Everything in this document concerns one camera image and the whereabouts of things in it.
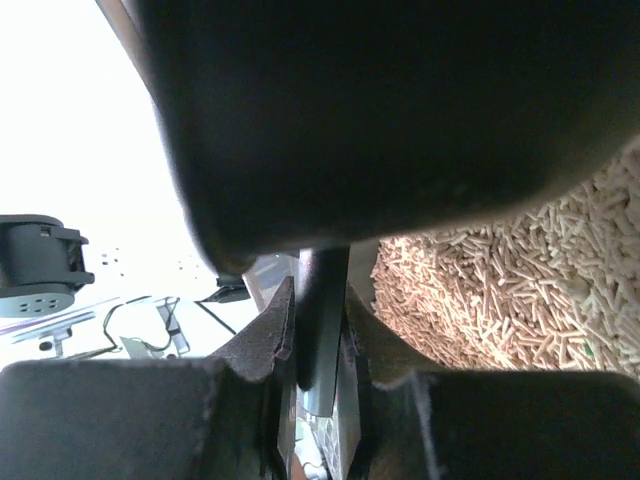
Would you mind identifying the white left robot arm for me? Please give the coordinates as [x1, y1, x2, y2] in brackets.
[1, 214, 95, 319]

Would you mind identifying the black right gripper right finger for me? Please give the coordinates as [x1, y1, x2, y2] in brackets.
[344, 289, 639, 479]

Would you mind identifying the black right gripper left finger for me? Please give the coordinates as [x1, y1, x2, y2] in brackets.
[1, 278, 295, 479]

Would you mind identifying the black litter scoop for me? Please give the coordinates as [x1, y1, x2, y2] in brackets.
[134, 0, 640, 416]

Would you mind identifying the brown litter box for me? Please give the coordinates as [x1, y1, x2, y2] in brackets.
[99, 1, 639, 386]

